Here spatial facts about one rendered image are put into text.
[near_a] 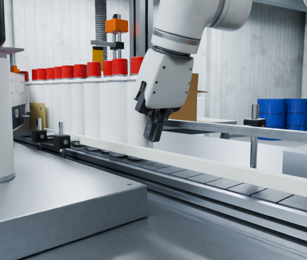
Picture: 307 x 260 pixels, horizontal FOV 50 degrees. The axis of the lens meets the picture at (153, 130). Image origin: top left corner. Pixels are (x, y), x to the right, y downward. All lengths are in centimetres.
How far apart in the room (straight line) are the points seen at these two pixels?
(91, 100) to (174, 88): 24
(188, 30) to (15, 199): 36
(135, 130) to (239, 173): 26
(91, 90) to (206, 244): 46
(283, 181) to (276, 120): 680
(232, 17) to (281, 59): 801
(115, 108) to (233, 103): 678
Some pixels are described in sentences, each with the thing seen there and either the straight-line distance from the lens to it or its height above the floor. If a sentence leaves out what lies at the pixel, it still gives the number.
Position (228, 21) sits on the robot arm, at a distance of 59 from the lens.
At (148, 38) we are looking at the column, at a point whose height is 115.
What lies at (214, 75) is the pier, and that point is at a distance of 685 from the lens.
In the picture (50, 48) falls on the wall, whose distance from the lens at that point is 546.
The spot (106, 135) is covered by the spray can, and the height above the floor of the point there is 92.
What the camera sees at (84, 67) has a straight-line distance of 85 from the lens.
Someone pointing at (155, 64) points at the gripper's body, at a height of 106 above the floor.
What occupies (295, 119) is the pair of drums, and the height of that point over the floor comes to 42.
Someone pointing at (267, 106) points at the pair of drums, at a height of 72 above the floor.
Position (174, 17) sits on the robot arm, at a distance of 55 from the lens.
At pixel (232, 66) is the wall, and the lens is 738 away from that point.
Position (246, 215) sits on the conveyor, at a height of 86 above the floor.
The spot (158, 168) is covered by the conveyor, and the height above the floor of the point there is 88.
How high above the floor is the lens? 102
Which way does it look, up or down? 7 degrees down
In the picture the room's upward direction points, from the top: straight up
